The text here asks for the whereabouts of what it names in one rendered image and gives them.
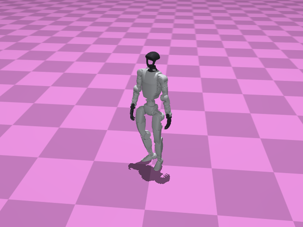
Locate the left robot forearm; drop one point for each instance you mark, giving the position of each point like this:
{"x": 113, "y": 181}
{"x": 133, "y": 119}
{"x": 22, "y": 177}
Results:
{"x": 167, "y": 106}

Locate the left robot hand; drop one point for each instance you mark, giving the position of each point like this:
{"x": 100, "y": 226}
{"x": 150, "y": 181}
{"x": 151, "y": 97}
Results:
{"x": 168, "y": 121}

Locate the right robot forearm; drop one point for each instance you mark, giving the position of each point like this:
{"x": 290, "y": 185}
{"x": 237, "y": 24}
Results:
{"x": 135, "y": 97}

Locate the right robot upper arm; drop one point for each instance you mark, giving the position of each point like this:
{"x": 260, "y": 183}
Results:
{"x": 138, "y": 87}

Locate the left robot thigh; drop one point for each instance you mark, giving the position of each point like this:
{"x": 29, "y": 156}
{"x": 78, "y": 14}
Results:
{"x": 156, "y": 125}

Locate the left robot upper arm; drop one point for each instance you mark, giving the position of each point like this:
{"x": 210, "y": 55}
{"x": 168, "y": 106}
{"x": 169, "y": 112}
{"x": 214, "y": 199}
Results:
{"x": 163, "y": 80}

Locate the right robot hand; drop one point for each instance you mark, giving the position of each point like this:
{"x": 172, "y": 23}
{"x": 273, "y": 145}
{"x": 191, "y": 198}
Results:
{"x": 131, "y": 111}

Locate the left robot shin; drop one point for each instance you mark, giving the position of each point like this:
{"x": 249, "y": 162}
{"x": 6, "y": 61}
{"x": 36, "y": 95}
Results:
{"x": 158, "y": 149}

